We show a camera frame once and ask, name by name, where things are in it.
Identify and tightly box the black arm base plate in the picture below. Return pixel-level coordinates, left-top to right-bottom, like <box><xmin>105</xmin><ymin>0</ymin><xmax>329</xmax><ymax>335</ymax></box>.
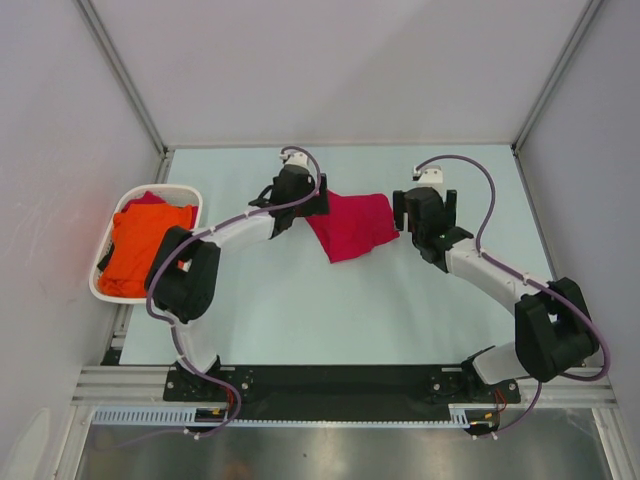
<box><xmin>163</xmin><ymin>364</ymin><xmax>521</xmax><ymax>422</ymax></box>

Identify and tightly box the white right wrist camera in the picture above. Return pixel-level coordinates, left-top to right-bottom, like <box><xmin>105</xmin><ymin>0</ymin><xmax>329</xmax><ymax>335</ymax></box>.
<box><xmin>412</xmin><ymin>165</ymin><xmax>444</xmax><ymax>188</ymax></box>

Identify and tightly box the dark red shirt in basket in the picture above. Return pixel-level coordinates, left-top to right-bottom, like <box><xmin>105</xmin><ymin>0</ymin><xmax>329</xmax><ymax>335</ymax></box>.
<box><xmin>121</xmin><ymin>191</ymin><xmax>166</xmax><ymax>213</ymax></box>

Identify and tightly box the aluminium corner post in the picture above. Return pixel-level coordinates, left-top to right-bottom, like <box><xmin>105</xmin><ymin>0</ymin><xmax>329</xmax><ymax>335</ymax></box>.
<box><xmin>511</xmin><ymin>0</ymin><xmax>606</xmax><ymax>151</ymax></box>
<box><xmin>73</xmin><ymin>0</ymin><xmax>167</xmax><ymax>157</ymax></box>

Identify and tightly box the orange t-shirt in basket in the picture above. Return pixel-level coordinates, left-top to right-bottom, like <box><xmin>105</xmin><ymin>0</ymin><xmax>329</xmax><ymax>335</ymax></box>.
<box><xmin>98</xmin><ymin>203</ymin><xmax>198</xmax><ymax>298</ymax></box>

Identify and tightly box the black garment in basket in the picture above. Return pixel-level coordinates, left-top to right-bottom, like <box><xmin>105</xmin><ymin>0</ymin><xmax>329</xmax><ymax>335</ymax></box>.
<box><xmin>97</xmin><ymin>243</ymin><xmax>115</xmax><ymax>272</ymax></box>

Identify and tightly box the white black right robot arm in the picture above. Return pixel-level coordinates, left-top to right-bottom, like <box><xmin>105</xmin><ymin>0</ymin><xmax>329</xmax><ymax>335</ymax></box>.
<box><xmin>392</xmin><ymin>187</ymin><xmax>604</xmax><ymax>401</ymax></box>

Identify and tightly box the white slotted cable duct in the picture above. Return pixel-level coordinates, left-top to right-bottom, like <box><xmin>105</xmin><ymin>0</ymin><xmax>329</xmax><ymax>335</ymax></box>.
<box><xmin>92</xmin><ymin>405</ymin><xmax>236</xmax><ymax>426</ymax></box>

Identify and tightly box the aluminium frame rail front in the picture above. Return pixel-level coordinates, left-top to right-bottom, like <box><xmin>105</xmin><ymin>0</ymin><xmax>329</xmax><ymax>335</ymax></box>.
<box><xmin>71</xmin><ymin>366</ymin><xmax>618</xmax><ymax>409</ymax></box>

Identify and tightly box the aluminium corner post right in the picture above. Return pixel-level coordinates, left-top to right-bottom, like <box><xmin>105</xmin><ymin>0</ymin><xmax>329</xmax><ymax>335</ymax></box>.
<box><xmin>511</xmin><ymin>0</ymin><xmax>606</xmax><ymax>151</ymax></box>

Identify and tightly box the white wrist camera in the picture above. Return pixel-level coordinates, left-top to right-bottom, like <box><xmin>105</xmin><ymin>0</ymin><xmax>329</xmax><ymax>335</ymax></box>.
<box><xmin>280</xmin><ymin>151</ymin><xmax>309</xmax><ymax>170</ymax></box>
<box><xmin>412</xmin><ymin>165</ymin><xmax>444</xmax><ymax>188</ymax></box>

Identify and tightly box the aluminium corner post left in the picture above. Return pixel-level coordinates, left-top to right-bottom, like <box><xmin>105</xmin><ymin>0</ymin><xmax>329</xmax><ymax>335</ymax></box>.
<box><xmin>73</xmin><ymin>0</ymin><xmax>167</xmax><ymax>157</ymax></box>

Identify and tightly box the white plastic laundry basket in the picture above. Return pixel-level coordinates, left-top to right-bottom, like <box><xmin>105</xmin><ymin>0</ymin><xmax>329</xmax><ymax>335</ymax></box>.
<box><xmin>89</xmin><ymin>184</ymin><xmax>203</xmax><ymax>304</ymax></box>

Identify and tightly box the crimson red t-shirt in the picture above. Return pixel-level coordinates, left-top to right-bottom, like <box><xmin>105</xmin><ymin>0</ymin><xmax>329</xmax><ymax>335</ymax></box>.
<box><xmin>307</xmin><ymin>191</ymin><xmax>399</xmax><ymax>264</ymax></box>

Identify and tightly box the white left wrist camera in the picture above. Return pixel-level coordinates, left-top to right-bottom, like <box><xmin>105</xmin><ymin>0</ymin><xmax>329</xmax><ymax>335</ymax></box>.
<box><xmin>280</xmin><ymin>151</ymin><xmax>309</xmax><ymax>170</ymax></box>

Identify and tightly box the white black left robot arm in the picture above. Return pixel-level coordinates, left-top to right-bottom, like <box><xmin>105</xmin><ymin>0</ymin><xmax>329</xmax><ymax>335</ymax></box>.
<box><xmin>144</xmin><ymin>166</ymin><xmax>329</xmax><ymax>400</ymax></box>

